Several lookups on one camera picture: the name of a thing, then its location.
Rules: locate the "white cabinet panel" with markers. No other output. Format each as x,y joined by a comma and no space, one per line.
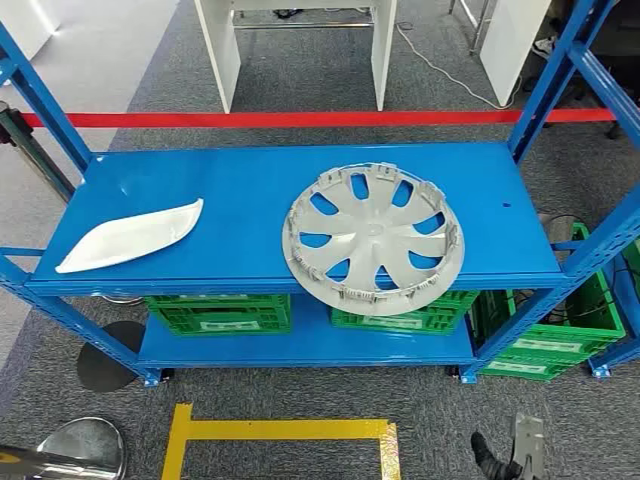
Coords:
510,46

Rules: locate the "white desk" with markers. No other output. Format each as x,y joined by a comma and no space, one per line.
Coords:
215,53

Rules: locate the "chrome chair leg frame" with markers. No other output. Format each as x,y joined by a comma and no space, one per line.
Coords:
477,33

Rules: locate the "red barrier belt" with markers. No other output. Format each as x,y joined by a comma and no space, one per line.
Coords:
300,119

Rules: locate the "white curved plastic panel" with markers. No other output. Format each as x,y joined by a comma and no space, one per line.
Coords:
130,235

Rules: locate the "grey plastic wheel hubcap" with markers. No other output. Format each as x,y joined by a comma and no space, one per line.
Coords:
350,225

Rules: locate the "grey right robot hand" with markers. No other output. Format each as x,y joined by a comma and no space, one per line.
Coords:
530,450

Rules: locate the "black stanchion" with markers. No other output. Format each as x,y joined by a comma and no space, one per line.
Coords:
107,361

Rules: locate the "grey cylinder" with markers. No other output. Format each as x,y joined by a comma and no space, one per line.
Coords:
560,235

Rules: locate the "chrome stanchion base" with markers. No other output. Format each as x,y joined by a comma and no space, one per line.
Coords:
122,299

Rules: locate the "person's foot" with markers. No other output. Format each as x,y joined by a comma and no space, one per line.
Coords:
544,46

